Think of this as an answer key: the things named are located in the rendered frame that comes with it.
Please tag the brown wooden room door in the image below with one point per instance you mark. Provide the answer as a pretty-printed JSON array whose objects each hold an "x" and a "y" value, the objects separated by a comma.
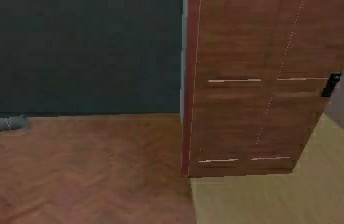
[{"x": 240, "y": 100}]

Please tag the grey cloth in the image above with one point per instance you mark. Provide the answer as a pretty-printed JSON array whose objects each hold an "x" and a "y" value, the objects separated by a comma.
[{"x": 0, "y": 124}]

